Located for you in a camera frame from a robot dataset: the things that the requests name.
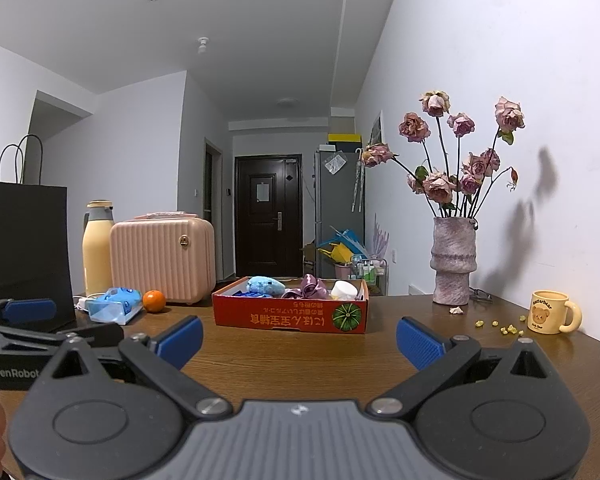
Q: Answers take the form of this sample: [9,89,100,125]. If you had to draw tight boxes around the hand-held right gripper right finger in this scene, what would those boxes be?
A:
[364,316,556,417]

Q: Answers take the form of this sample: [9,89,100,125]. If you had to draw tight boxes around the scattered yellow crumbs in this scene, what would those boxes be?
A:
[472,315,528,336]

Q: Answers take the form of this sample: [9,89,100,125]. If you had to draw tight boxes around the mottled pink vase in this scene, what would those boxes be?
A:
[430,216,479,306]

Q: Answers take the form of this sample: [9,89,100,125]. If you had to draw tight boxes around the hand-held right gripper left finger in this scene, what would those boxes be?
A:
[45,316,232,418]

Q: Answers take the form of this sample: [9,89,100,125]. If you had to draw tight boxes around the pale yellow thermos bottle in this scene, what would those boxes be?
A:
[82,200,116,297]

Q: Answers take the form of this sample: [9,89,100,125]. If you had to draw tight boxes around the black paper bag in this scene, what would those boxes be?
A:
[0,134,77,333]

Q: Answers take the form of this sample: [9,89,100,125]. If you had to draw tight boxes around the grey refrigerator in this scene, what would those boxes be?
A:
[314,149,366,278]

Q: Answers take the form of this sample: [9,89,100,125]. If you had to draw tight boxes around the yellow bear mug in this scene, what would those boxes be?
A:
[527,290,583,335]

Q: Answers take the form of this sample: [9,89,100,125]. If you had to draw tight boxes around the dark brown entrance door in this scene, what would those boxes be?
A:
[234,154,303,277]

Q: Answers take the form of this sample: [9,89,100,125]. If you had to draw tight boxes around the open brown cardboard box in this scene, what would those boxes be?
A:
[301,242,321,277]

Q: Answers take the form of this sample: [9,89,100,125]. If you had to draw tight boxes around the orange cardboard box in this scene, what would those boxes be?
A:
[211,276,370,336]

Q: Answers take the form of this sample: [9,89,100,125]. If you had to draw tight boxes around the bunch of dried roses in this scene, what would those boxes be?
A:
[361,91,527,221]

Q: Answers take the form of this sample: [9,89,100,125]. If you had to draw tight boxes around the purple satin cloth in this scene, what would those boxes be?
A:
[284,273,331,302]

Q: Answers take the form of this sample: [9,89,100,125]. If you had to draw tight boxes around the blue plush toy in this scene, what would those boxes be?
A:
[246,275,287,297]

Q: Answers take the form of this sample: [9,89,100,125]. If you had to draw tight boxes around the hanging folded umbrella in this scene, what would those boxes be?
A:
[351,148,367,214]

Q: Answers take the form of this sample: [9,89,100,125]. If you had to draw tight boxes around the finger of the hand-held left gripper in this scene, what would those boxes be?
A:
[0,296,59,329]
[0,322,125,357]

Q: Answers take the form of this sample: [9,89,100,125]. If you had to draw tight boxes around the metal trolley rack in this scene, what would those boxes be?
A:
[352,256,388,297]

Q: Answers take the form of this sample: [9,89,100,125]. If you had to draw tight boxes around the side door frame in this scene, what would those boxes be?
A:
[203,137,224,281]

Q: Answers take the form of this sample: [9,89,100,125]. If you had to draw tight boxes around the blue patterned tissue packet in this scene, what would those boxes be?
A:
[86,286,144,326]

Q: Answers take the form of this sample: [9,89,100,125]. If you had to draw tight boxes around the pink ribbed suitcase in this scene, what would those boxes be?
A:
[110,212,216,306]

